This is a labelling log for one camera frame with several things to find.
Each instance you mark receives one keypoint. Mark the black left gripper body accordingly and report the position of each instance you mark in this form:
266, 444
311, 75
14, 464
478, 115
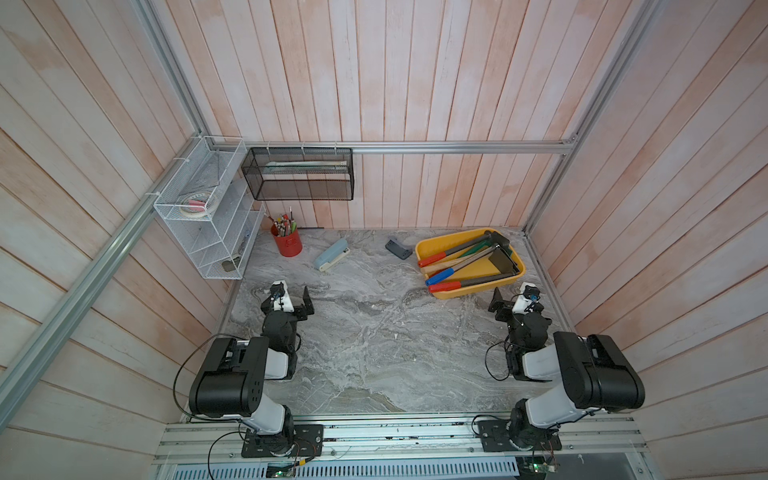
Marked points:
291, 340

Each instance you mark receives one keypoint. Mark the green hoe red grip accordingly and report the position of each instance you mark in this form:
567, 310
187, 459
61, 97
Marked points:
475, 248

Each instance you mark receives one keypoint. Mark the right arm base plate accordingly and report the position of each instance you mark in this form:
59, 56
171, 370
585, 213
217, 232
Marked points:
512, 435

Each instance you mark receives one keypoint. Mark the speckled hoe red grip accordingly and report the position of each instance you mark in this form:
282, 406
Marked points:
489, 235
498, 266

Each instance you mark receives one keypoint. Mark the red metal pencil cup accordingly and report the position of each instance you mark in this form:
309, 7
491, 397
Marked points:
289, 245

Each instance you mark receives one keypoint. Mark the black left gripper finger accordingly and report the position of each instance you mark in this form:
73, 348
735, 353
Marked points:
267, 305
306, 308

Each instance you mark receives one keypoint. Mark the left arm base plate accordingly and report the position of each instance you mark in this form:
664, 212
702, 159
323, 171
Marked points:
304, 441

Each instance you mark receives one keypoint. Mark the black wire mesh basket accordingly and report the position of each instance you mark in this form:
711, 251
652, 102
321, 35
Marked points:
300, 173

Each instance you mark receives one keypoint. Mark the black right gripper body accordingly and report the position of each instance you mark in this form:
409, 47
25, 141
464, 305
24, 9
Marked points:
514, 324

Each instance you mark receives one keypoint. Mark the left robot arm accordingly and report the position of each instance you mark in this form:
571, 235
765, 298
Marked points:
230, 382

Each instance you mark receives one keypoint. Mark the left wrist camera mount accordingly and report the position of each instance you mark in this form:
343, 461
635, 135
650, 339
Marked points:
279, 299

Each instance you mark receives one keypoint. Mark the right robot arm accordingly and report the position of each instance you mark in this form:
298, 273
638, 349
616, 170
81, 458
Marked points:
584, 374

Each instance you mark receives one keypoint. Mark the yellow plastic storage box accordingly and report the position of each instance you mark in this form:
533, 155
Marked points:
434, 245

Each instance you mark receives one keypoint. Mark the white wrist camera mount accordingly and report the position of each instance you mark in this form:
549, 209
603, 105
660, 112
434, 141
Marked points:
528, 299

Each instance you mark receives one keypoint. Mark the tape roll on shelf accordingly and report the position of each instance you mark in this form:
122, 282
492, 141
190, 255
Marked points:
198, 204

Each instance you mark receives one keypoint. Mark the light blue stapler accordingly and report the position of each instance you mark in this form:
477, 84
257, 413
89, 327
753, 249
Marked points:
332, 255

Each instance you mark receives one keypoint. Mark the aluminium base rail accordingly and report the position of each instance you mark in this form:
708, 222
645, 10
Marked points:
394, 436

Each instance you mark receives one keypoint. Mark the wooden handle hoe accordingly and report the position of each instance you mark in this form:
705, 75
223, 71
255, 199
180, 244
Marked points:
431, 269

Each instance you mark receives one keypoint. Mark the white wire mesh shelf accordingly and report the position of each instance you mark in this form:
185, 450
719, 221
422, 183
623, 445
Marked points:
218, 245

